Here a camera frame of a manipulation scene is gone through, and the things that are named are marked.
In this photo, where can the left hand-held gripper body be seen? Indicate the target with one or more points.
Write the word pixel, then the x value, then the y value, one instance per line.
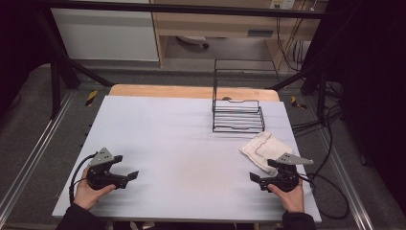
pixel 99 177

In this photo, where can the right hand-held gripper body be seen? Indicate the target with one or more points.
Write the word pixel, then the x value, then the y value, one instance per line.
pixel 287 179

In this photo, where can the white cloth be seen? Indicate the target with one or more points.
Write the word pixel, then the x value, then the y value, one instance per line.
pixel 266 148

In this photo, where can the person's right hand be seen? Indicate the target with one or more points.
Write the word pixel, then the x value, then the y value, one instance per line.
pixel 293 199

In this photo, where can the person's left hand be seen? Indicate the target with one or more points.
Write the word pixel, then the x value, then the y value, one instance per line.
pixel 86 196

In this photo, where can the yellow and black floor tape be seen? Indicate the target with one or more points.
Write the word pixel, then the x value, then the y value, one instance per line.
pixel 91 97
pixel 297 103

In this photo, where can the white cabinet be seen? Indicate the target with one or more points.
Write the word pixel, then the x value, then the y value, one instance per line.
pixel 105 35

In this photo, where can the black curtain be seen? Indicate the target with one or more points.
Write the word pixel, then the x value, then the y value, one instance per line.
pixel 373 80
pixel 16 48

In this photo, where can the grey chair base with castors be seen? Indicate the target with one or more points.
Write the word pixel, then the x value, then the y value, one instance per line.
pixel 191 39

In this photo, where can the light wooden desk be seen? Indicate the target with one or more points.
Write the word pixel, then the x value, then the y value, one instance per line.
pixel 223 24

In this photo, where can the white power strip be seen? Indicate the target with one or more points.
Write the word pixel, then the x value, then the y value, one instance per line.
pixel 282 4

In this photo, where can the aluminium floor rail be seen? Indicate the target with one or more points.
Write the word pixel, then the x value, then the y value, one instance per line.
pixel 346 182
pixel 35 150

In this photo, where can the black metal frame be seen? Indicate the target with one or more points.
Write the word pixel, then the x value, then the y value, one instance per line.
pixel 191 8

